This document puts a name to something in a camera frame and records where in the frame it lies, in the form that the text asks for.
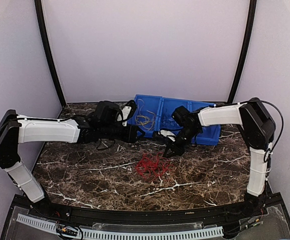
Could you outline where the blue left plastic bin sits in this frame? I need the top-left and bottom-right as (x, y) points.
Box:
(128, 94), (162, 138)

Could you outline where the yellow cable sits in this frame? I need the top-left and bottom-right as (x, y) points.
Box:
(134, 97), (158, 131)
(136, 109), (158, 131)

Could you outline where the black frame post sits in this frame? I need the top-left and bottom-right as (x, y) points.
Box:
(34, 0), (67, 108)
(227, 0), (257, 104)

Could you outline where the white slotted cable duct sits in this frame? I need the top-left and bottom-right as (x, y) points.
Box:
(17, 214), (223, 240)

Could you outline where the blue cable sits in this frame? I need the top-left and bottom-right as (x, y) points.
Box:
(162, 114), (179, 128)
(163, 117), (183, 130)

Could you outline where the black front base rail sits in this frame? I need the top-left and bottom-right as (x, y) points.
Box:
(29, 194), (278, 226)

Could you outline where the blue right plastic bin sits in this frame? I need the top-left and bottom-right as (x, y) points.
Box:
(189, 101), (221, 146)

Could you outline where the blue middle plastic bin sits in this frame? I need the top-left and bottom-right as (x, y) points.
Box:
(158, 97), (189, 135)

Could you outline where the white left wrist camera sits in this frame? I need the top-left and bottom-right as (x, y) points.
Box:
(117, 100), (137, 127)

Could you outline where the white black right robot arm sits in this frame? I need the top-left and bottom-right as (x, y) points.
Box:
(158, 97), (279, 217)

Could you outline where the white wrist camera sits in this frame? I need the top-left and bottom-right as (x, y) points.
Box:
(152, 129), (176, 144)
(117, 100), (137, 127)

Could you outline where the red cable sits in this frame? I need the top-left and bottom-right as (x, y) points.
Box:
(135, 152), (177, 182)

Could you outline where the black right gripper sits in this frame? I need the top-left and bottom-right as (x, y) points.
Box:
(163, 126), (200, 159)

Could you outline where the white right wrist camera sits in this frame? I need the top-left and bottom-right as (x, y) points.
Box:
(152, 129), (176, 144)

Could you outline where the black right frame post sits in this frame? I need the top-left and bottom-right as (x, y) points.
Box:
(227, 0), (257, 104)

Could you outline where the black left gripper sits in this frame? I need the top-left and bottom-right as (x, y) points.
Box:
(100, 122), (146, 144)

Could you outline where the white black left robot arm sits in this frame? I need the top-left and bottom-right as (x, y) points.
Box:
(0, 100), (145, 218)

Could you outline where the blue plastic bin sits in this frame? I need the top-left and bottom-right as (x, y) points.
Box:
(158, 97), (189, 135)
(128, 94), (162, 138)
(189, 101), (221, 146)

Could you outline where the black left frame post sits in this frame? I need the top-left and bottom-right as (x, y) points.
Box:
(34, 0), (67, 108)

